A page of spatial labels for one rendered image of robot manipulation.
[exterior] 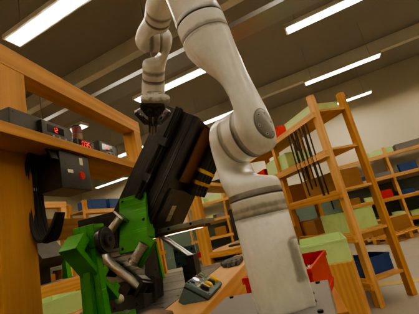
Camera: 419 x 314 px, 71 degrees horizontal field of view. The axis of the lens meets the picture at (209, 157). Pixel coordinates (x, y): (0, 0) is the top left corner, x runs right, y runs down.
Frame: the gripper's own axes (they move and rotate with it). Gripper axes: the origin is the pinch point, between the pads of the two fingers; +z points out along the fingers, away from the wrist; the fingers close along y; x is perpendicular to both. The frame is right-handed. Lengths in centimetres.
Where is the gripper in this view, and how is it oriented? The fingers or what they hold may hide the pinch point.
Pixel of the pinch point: (152, 129)
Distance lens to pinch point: 107.5
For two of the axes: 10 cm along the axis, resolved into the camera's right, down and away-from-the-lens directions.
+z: -1.3, 7.9, 6.0
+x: 2.5, 6.1, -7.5
